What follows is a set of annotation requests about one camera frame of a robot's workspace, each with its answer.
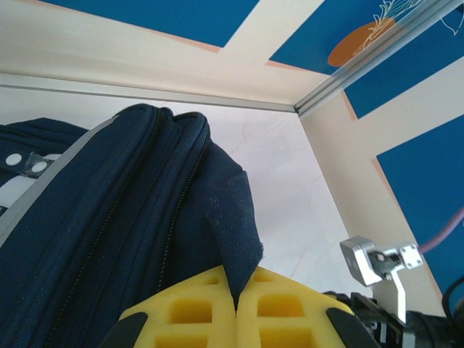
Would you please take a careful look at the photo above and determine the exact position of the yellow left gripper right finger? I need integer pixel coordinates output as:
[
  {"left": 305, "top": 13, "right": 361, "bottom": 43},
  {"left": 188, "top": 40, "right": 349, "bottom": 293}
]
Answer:
[{"left": 234, "top": 266, "right": 380, "bottom": 348}]

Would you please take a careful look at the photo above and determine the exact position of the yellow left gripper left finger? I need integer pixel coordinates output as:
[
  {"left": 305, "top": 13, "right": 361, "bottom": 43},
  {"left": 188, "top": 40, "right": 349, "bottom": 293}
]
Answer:
[{"left": 101, "top": 265, "right": 239, "bottom": 348}]

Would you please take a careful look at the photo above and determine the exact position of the navy blue backpack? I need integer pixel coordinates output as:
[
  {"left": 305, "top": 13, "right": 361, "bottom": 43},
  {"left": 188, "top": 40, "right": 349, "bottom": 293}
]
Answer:
[{"left": 0, "top": 103, "right": 265, "bottom": 348}]

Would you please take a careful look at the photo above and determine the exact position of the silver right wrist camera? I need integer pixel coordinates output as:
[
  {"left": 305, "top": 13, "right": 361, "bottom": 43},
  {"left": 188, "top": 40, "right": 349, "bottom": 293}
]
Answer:
[{"left": 339, "top": 235, "right": 424, "bottom": 326}]

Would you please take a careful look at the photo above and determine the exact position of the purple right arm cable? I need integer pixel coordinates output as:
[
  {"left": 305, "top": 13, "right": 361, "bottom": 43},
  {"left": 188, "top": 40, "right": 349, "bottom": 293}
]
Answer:
[{"left": 416, "top": 208, "right": 464, "bottom": 257}]

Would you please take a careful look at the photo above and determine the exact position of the aluminium table back rail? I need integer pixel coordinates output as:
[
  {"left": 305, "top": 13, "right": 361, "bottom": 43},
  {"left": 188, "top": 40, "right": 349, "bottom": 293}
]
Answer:
[{"left": 0, "top": 72, "right": 302, "bottom": 113}]

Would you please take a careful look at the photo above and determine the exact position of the aluminium frame post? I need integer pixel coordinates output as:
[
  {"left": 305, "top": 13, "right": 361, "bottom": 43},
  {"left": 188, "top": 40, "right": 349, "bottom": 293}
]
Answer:
[{"left": 295, "top": 0, "right": 464, "bottom": 119}]

